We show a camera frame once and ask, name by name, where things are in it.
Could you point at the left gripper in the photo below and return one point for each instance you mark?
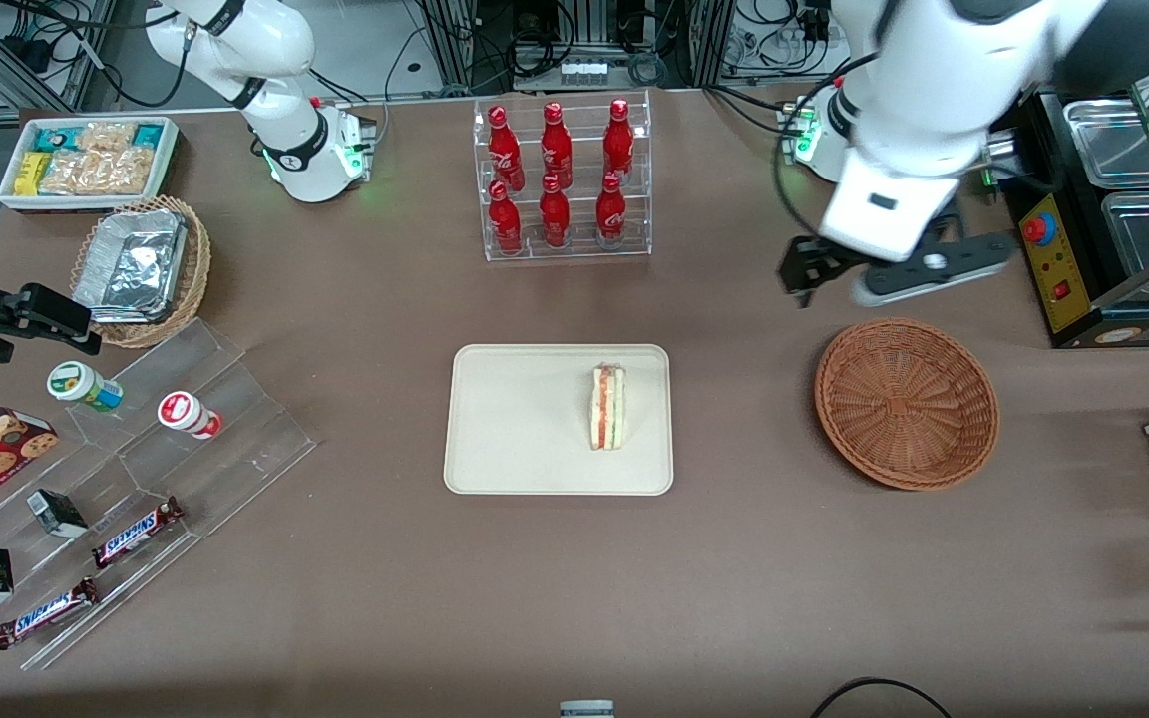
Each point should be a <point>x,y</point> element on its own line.
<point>806,263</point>

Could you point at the triangular sandwich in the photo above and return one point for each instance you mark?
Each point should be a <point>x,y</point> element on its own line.
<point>607,409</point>

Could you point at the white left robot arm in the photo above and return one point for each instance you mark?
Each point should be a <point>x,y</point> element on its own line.
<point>973,90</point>

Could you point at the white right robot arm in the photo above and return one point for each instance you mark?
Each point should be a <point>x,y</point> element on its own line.
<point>285,150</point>

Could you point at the aluminium foil tray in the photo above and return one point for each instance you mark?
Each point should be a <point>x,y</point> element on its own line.
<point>131,267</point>

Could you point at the light wicker basket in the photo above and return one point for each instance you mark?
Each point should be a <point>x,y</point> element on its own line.
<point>197,269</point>

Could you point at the brown round wicker basket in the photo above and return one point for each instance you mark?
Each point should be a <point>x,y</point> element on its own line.
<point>904,404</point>

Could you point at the cream rectangular tray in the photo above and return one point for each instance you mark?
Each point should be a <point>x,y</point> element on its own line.
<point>525,419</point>

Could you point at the green label yogurt cup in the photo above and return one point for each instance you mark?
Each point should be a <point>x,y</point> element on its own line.
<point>81,385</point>

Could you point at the white snack bin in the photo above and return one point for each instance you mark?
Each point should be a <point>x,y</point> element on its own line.
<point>16,202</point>

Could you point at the yellow snack pack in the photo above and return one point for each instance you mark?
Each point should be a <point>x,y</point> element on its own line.
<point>31,175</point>

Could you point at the clear cracker bag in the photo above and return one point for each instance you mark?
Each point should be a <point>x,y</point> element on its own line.
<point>106,136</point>
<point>64,173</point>
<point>126,170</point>

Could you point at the red label yogurt cup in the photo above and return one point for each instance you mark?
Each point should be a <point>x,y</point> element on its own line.
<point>186,413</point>

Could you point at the teal snack pack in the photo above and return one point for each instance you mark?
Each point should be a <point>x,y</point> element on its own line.
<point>56,139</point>
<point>148,135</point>

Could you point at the red cola bottle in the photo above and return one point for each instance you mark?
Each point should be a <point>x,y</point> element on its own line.
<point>505,224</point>
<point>618,142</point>
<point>505,150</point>
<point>556,148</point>
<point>555,217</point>
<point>611,214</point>

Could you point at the clear acrylic tiered stand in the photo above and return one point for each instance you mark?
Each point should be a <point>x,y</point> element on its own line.
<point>235,449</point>

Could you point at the snickers bar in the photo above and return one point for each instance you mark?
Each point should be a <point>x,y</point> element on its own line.
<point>46,613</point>
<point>136,532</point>

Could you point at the black heated display case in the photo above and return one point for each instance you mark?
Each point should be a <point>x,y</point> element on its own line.
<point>1063,289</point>

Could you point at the clear acrylic bottle rack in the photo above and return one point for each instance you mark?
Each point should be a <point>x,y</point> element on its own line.
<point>579,254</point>

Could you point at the white power strip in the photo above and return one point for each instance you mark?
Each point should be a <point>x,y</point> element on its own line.
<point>582,72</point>

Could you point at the small grey device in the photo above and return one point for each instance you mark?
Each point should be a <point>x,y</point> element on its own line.
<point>586,710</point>

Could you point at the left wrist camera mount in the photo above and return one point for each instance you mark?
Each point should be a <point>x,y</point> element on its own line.
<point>944,264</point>

